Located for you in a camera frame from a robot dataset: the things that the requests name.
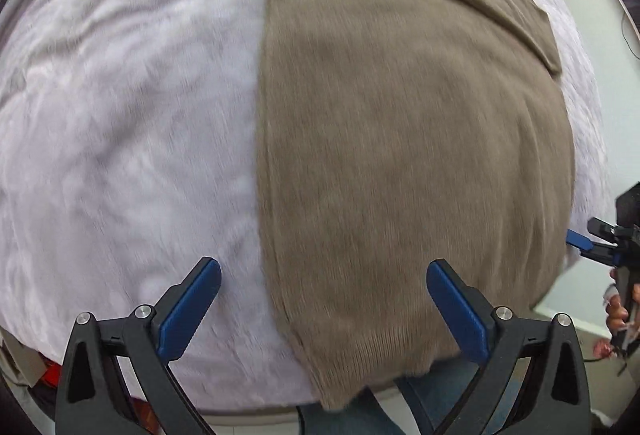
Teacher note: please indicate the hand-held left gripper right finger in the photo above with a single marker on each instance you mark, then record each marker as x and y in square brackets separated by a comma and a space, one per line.
[460, 315]

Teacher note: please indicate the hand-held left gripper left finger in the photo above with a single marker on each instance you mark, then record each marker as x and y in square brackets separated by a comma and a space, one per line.
[190, 310]

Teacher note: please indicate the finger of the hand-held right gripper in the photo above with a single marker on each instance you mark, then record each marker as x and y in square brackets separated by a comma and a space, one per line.
[580, 240]
[602, 227]

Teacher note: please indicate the lavender embossed blanket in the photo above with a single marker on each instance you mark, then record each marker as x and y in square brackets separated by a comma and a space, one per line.
[125, 115]

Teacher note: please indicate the beige box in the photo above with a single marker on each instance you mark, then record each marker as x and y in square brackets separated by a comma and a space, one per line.
[25, 360]

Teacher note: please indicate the brown knit sweater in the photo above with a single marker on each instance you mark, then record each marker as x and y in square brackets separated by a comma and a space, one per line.
[400, 140]

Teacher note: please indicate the person's right hand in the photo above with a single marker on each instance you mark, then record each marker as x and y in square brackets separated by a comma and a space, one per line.
[616, 307]

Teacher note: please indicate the person's blue jeans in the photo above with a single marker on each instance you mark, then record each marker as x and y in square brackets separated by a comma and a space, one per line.
[360, 415]

